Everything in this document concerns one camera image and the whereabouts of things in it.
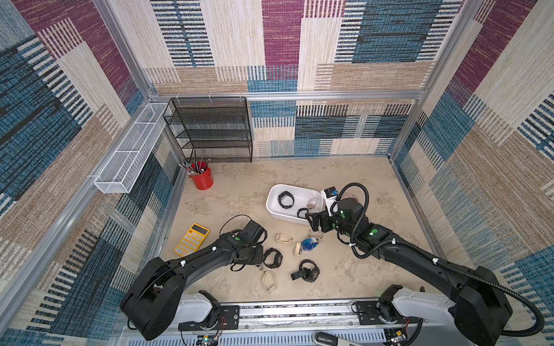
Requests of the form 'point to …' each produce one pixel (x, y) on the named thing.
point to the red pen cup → (202, 176)
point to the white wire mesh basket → (121, 171)
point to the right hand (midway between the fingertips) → (319, 213)
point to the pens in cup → (198, 169)
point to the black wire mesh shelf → (212, 128)
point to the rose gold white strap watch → (312, 202)
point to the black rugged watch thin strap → (281, 204)
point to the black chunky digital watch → (278, 260)
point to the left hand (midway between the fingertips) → (258, 257)
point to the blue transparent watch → (308, 244)
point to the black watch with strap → (309, 274)
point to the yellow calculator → (192, 240)
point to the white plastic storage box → (302, 196)
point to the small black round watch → (301, 209)
